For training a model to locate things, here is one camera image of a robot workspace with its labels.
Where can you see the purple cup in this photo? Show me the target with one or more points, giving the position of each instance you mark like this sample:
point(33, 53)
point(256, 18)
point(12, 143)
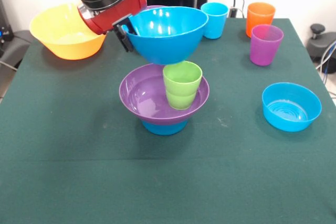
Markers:
point(265, 48)

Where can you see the orange cup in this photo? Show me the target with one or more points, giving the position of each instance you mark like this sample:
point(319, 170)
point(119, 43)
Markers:
point(260, 16)

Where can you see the black power strip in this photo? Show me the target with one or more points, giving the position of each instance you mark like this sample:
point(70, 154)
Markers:
point(233, 12)

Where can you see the yellow bowl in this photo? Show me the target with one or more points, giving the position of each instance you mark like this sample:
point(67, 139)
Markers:
point(60, 37)

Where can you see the large deep blue bowl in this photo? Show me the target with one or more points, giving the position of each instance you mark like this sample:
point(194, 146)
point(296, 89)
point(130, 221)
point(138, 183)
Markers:
point(165, 48)

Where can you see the black electronic device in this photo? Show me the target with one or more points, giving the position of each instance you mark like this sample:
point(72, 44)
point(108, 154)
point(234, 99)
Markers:
point(5, 19)

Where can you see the small blue bowl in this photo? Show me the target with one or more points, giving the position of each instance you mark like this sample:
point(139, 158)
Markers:
point(164, 130)
point(288, 113)

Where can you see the green cup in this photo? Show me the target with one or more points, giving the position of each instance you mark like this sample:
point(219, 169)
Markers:
point(181, 102)
point(181, 85)

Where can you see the dark green tablecloth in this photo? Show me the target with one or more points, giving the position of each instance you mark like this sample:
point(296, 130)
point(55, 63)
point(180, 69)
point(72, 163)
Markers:
point(168, 169)

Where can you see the black knobbed equipment base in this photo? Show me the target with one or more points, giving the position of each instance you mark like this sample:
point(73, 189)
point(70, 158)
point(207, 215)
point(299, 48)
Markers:
point(320, 45)

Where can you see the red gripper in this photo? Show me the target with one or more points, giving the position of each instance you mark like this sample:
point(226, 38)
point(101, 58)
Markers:
point(115, 14)

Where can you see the blue cup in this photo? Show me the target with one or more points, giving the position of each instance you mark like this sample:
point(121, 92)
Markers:
point(215, 24)

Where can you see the purple bowl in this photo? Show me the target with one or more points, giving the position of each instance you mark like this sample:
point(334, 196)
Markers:
point(141, 98)
point(156, 6)

